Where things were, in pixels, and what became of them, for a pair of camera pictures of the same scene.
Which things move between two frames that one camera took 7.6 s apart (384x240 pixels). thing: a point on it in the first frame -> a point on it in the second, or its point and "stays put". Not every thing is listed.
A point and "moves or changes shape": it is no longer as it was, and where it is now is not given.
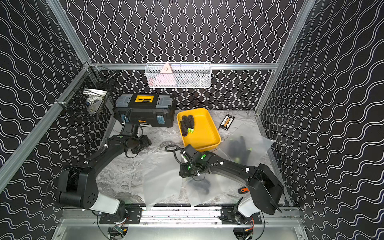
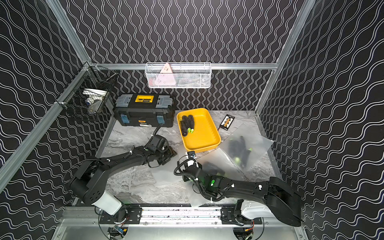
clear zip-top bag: (162, 180) moves or changes shape
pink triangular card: (166, 77) stays put
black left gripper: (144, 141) -> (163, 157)
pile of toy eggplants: (187, 124) stays put
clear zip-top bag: (211, 189) moves or changes shape
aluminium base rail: (87, 218) stays put
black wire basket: (87, 94) stays put
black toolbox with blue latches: (149, 110) stays put
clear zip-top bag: (245, 146) stays put
